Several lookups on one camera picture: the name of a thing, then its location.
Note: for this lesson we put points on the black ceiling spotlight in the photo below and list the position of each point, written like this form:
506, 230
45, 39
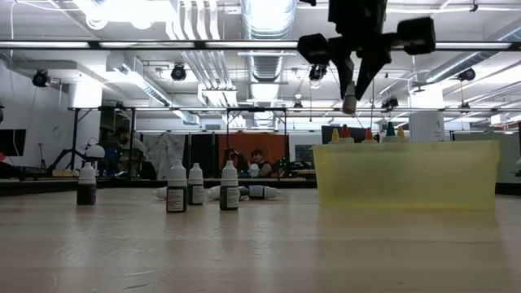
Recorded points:
317, 73
40, 77
178, 72
389, 102
467, 74

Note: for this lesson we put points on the white round lamp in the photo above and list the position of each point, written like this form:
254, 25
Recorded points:
95, 151

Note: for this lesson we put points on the large orange dye bottle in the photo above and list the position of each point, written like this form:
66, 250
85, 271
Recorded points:
369, 135

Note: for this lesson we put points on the black table edge rail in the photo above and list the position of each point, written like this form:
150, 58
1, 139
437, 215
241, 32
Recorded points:
122, 184

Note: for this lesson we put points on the large red dye bottle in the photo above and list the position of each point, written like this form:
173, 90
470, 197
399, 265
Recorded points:
345, 132

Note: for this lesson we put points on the small dark green dye bottle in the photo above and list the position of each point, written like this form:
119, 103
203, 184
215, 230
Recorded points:
229, 197

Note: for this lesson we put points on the lying dropper bottles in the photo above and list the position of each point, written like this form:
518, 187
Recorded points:
213, 193
257, 192

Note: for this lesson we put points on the large green dye bottle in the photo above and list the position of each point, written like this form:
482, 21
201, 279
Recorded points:
390, 129

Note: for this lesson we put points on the black monitor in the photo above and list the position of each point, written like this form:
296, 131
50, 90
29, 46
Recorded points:
12, 142

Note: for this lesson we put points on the small brown dye bottle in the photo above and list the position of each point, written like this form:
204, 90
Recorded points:
176, 199

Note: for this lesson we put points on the small purple dye bottle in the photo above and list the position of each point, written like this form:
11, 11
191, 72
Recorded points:
86, 195

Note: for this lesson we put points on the loose small vials group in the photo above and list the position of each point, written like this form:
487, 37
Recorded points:
243, 192

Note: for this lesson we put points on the white building column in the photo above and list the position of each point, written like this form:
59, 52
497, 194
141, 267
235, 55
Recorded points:
84, 95
426, 122

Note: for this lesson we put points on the small black dye bottle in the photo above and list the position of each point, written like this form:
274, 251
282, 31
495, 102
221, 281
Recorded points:
196, 194
349, 105
159, 193

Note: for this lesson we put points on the small white container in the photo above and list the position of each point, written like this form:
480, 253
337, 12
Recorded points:
253, 170

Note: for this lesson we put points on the large yellow dye bottle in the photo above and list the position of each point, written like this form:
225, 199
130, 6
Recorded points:
401, 133
335, 136

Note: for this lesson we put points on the person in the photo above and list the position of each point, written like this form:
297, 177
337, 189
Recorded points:
257, 160
126, 150

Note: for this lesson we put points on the black overhead frame bar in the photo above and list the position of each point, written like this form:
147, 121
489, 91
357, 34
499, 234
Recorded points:
200, 45

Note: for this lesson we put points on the silver round ventilation duct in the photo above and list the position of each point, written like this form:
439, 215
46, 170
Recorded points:
266, 24

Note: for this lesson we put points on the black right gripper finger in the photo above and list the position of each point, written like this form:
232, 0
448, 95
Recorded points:
344, 73
372, 73

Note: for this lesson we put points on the orange partition wall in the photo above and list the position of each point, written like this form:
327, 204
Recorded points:
240, 142

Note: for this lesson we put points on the white patterned hanging cloth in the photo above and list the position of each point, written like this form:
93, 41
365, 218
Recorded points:
163, 150

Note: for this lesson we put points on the yellow translucent plastic bin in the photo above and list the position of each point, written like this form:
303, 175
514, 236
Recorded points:
407, 179

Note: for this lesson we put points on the dark chalkboard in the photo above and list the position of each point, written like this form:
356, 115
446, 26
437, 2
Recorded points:
304, 154

